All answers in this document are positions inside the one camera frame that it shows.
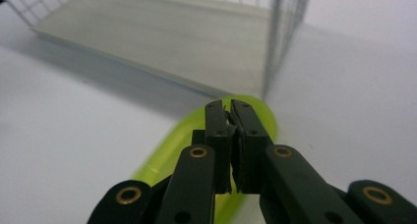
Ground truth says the white wire basket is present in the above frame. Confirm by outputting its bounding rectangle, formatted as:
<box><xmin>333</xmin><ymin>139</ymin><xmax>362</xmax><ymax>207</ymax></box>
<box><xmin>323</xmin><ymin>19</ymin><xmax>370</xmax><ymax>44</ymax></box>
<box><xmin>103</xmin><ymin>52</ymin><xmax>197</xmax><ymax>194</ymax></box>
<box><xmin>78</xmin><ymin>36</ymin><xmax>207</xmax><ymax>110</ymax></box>
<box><xmin>0</xmin><ymin>0</ymin><xmax>313</xmax><ymax>101</ymax></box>

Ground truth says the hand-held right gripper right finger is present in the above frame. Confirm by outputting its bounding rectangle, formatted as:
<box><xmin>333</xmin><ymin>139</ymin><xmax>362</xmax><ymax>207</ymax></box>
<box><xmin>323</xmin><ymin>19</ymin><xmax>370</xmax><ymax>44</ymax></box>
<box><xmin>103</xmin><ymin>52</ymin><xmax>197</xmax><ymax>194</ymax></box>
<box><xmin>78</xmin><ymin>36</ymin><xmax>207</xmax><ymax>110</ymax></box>
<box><xmin>229</xmin><ymin>98</ymin><xmax>275</xmax><ymax>195</ymax></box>

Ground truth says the green translucent bowl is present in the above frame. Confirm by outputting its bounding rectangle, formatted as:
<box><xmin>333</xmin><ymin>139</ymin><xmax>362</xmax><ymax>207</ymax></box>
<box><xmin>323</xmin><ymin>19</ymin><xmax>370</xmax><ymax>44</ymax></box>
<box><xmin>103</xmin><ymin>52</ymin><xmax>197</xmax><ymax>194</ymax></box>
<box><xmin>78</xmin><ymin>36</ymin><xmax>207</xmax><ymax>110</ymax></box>
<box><xmin>130</xmin><ymin>93</ymin><xmax>279</xmax><ymax>224</ymax></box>

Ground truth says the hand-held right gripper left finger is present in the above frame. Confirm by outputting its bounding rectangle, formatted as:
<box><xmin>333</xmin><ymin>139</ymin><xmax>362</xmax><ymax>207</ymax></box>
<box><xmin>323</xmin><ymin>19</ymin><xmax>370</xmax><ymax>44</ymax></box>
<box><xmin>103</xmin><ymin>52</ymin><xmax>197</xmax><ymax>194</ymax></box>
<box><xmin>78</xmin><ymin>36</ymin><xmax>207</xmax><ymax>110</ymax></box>
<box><xmin>191</xmin><ymin>99</ymin><xmax>233</xmax><ymax>195</ymax></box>

